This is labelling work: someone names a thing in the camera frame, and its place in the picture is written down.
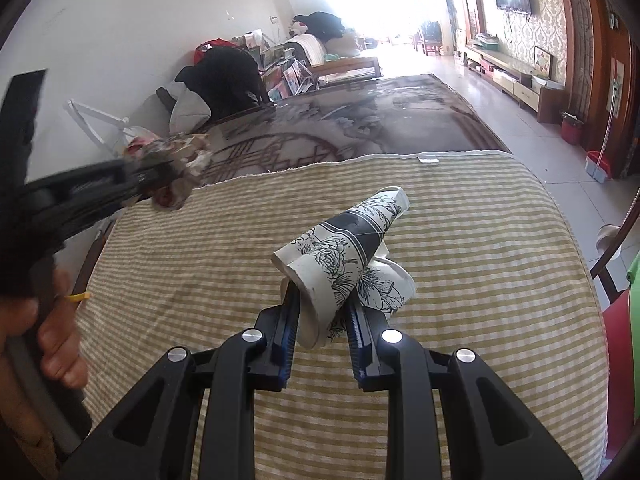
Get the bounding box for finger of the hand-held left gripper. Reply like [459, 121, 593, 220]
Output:
[60, 156, 173, 242]

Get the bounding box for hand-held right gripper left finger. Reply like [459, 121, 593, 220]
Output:
[60, 287, 303, 480]

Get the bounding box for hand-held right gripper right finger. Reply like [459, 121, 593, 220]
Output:
[344, 300, 583, 480]

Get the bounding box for plastic wrappers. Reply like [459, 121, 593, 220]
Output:
[271, 186, 411, 350]

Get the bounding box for person's left hand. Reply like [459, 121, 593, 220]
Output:
[0, 267, 90, 391]

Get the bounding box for white desk lamp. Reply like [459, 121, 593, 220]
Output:
[64, 100, 131, 156]

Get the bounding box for crushed floral print paper cup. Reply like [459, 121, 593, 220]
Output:
[357, 245, 417, 317]

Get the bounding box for white plastic bag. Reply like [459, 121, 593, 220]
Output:
[169, 82, 211, 133]

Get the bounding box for yellow white striped cloth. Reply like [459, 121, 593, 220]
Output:
[82, 150, 608, 480]

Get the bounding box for black clothes pile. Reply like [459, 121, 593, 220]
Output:
[175, 46, 266, 121]

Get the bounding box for red bag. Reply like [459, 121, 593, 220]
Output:
[194, 39, 241, 61]

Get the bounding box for pile of magazines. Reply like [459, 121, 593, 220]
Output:
[245, 30, 321, 103]

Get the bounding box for red green plastic stool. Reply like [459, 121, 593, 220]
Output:
[602, 252, 640, 466]

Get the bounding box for dark wooden chair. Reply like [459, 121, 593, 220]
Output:
[590, 222, 632, 311]

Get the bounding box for black clothes on sofa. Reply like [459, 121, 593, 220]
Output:
[292, 11, 346, 40]

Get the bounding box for wooden sofa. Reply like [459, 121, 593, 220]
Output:
[287, 32, 383, 81]

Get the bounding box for red waste bin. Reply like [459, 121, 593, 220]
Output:
[560, 111, 585, 146]

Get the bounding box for long television cabinet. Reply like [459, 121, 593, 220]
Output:
[465, 42, 563, 123]

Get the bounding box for wooden dining chairs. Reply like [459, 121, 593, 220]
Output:
[417, 20, 443, 56]

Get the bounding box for framed patchwork picture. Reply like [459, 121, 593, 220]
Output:
[532, 46, 553, 80]

